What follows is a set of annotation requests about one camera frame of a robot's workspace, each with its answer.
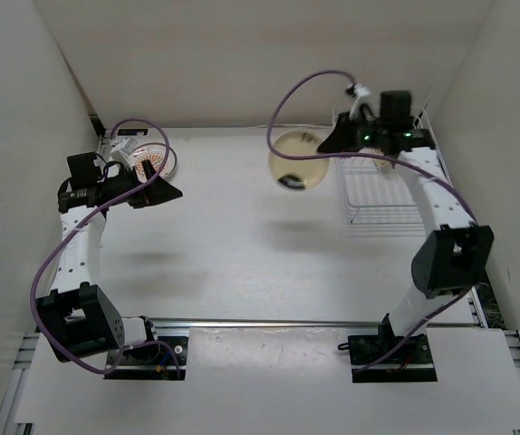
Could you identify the white wire dish rack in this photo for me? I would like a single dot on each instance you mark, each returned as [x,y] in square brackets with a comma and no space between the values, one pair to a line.
[374,199]

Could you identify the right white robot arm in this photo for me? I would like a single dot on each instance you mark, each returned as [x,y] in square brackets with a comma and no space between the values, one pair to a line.
[452,259]

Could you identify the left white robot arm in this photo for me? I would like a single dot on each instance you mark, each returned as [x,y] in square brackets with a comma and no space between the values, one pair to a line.
[76,313]

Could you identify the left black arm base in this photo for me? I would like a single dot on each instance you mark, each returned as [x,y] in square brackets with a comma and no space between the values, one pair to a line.
[156,363]

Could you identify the white front board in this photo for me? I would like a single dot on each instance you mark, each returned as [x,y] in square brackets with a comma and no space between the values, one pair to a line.
[292,381]

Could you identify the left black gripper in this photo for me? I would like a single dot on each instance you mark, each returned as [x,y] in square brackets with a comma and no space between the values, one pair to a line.
[158,192]

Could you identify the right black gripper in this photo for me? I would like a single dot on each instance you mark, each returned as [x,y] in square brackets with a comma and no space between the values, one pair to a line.
[339,140]

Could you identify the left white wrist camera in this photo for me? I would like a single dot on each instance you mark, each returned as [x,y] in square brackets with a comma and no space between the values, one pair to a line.
[121,151]

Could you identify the orange sunburst pattern plate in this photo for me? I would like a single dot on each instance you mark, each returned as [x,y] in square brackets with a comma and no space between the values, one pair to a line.
[153,152]

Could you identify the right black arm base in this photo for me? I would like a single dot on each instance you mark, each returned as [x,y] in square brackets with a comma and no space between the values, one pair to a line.
[385,358]

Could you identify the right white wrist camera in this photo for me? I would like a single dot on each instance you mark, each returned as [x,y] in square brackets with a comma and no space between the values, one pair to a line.
[360,95]

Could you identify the aluminium frame rail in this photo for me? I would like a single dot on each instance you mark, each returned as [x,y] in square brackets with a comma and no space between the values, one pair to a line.
[233,323]

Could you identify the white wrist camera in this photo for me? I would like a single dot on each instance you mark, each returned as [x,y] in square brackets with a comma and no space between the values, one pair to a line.
[121,151]
[360,95]

